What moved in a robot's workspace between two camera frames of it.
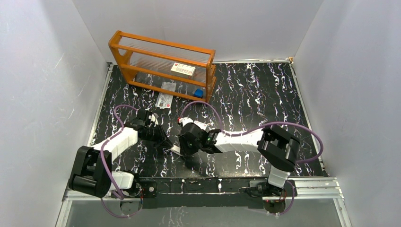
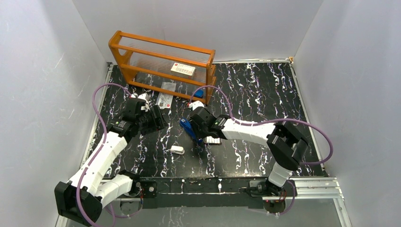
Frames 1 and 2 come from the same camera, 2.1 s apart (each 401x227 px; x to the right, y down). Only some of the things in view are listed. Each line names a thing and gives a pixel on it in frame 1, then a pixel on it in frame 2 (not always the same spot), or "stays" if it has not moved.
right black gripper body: (189, 148) to (201, 131)
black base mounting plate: (211, 193) stays
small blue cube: (198, 92) stays
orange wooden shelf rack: (184, 70) stays
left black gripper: (161, 137) to (158, 117)
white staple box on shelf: (182, 70) stays
